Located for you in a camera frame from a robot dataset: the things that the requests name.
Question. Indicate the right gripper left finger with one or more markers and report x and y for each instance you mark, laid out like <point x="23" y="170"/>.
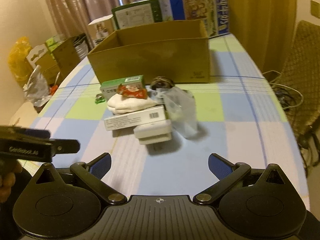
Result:
<point x="89" y="175"/>

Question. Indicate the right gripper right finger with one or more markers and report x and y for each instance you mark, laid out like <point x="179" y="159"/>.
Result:
<point x="228" y="174"/>

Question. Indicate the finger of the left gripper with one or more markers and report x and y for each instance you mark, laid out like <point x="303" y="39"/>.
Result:
<point x="64" y="146"/>

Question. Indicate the small green candy packet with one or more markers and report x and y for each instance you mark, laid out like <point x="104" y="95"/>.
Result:
<point x="99" y="98"/>

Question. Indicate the white sock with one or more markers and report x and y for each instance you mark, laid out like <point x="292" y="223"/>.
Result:
<point x="119" y="104"/>

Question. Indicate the white plastic case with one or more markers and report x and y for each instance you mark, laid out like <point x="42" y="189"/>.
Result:
<point x="154" y="132"/>

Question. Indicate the clear plastic bag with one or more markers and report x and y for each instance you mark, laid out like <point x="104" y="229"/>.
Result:
<point x="181" y="108"/>

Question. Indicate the white barcode box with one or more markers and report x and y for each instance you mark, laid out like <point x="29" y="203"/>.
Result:
<point x="137" y="118"/>

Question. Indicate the red snack packet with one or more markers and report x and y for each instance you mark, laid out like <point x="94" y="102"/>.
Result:
<point x="132" y="91"/>

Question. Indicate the brown velvet scrunchie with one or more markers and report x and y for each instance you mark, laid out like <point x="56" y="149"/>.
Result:
<point x="161" y="82"/>

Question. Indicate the person left hand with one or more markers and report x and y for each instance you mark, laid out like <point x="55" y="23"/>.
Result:
<point x="8" y="181"/>

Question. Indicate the white crumpled plastic bag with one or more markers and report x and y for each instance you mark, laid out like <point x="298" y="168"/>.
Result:
<point x="37" y="90"/>

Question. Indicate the checked tablecloth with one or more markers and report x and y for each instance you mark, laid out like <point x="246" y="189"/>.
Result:
<point x="238" y="114"/>

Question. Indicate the yellow plastic bag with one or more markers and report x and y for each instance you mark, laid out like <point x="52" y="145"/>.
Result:
<point x="18" y="63"/>

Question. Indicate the brown cardboard storage box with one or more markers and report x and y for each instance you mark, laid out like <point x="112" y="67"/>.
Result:
<point x="59" y="63"/>

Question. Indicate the white cutout cardboard box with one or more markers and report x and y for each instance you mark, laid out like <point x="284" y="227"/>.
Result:
<point x="36" y="53"/>

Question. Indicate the white photo product box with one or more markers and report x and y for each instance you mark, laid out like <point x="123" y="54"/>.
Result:
<point x="101" y="28"/>

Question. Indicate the open brown cardboard box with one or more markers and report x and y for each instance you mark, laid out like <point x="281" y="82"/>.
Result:
<point x="178" y="50"/>

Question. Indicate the golden yellow curtain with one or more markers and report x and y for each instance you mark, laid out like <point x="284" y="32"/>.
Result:
<point x="265" y="28"/>

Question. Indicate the blue milk carton box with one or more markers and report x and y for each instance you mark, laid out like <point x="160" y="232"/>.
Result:
<point x="214" y="14"/>

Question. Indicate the green milk carton box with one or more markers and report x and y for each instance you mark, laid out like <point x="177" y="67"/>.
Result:
<point x="141" y="13"/>

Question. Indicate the beige wall socket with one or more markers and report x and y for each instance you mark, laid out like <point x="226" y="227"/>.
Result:
<point x="315" y="9"/>

